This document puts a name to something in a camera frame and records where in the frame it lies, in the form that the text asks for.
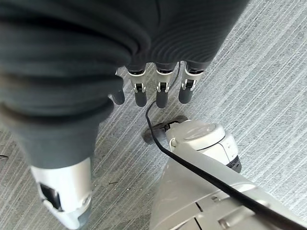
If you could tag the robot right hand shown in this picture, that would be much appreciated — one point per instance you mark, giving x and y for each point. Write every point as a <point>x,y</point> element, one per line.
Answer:
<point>72,60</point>

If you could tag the silver robot leg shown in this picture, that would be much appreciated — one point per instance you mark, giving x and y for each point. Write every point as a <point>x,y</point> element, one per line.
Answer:
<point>216,182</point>

